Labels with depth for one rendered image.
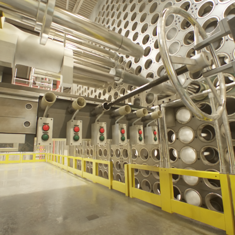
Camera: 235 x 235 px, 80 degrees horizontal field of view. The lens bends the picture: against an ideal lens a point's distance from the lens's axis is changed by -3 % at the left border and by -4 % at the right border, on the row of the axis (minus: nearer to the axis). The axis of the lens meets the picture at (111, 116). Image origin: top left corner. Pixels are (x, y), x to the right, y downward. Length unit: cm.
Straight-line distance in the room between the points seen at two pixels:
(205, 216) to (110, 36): 150
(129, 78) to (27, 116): 107
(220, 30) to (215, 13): 212
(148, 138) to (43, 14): 113
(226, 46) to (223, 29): 183
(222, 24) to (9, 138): 95
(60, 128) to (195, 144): 180
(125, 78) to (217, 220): 140
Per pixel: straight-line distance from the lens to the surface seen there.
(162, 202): 163
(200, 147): 223
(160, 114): 130
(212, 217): 141
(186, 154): 249
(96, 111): 100
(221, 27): 54
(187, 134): 258
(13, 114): 98
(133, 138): 117
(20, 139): 87
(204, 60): 53
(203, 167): 225
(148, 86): 65
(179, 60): 45
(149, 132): 128
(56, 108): 101
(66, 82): 117
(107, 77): 147
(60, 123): 96
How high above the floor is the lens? 60
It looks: 12 degrees up
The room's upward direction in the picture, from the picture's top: 2 degrees counter-clockwise
